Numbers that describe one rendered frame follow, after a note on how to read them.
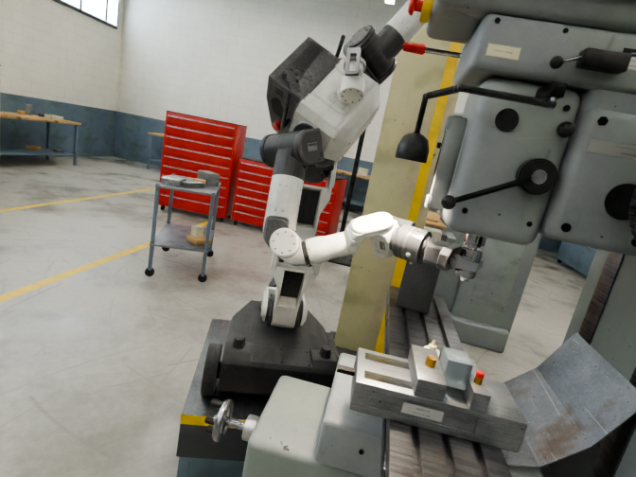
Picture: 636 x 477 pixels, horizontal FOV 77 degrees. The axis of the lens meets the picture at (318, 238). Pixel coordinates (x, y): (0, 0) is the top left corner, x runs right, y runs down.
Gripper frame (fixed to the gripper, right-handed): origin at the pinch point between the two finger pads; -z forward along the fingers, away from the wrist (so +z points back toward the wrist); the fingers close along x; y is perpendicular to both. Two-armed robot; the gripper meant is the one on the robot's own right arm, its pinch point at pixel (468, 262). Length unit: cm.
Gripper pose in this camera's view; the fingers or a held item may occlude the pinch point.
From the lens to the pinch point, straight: 102.0
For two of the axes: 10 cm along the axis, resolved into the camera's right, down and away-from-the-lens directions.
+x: 5.7, -0.9, 8.2
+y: -2.0, 9.5, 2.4
